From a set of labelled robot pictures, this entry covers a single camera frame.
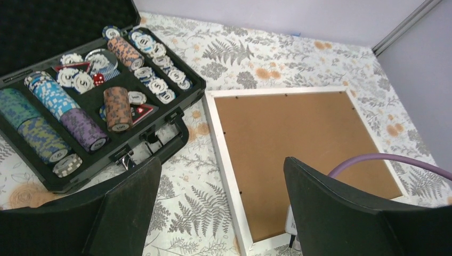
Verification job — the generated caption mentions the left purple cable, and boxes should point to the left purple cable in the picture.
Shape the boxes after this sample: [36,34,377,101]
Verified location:
[327,153,452,181]

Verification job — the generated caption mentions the white picture frame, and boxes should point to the white picture frame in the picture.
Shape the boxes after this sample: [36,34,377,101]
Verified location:
[202,85,410,256]

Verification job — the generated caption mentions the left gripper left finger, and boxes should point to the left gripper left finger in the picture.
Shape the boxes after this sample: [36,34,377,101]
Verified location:
[1,158,162,255]

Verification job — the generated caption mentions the purple poker chip stack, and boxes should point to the purple poker chip stack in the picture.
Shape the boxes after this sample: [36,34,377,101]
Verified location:
[60,108,109,153]

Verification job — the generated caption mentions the brown cardboard backing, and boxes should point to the brown cardboard backing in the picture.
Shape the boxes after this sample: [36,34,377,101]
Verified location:
[213,92,383,243]

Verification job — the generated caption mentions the green blue chip stack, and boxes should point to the green blue chip stack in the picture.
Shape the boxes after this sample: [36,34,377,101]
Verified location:
[1,89,71,164]

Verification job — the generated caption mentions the orange poker chip stack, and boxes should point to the orange poker chip stack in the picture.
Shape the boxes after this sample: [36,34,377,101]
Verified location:
[103,86,133,133]

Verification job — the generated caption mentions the red die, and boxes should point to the red die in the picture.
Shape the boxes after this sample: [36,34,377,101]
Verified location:
[92,73,105,86]

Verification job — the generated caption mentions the red all-in chip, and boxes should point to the red all-in chip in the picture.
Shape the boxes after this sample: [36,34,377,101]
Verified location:
[131,103,159,125]

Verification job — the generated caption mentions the light blue chip stack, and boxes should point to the light blue chip stack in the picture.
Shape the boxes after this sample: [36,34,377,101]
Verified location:
[23,71,80,120]

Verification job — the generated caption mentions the black poker chip case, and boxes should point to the black poker chip case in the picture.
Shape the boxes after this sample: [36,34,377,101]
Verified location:
[1,1,206,194]

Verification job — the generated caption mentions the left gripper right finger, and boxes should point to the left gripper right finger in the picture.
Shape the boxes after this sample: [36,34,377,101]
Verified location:
[284,157,451,255]

